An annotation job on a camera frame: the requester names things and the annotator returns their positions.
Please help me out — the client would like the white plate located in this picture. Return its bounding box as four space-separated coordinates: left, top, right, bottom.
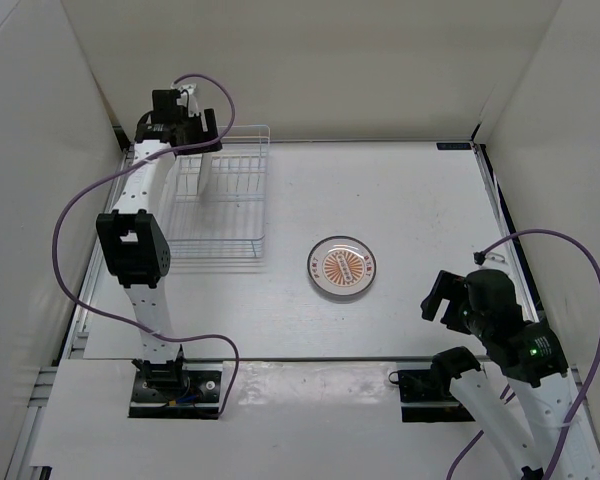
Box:
306 235 377 303
197 153 213 197

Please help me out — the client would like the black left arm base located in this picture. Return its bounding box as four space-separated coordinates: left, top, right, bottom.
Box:
128 365 222 420

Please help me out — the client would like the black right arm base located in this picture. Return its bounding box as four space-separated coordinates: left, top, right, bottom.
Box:
388 369 474 424

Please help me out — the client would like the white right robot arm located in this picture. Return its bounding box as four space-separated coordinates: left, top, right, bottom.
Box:
421 269 600 479

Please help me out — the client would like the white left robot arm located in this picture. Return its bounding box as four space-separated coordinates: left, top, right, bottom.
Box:
96 84 221 400

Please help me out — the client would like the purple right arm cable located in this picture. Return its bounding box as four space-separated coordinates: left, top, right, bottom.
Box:
444 229 600 480

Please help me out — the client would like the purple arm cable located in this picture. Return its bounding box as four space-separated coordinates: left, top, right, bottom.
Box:
53 74 241 419
444 229 600 480

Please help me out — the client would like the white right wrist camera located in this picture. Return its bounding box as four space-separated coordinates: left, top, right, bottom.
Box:
473 251 506 266

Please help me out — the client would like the white wire dish rack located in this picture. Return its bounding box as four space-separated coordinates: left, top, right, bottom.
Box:
159 124 271 261

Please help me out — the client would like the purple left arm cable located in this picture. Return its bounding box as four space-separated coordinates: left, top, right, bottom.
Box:
53 74 241 419

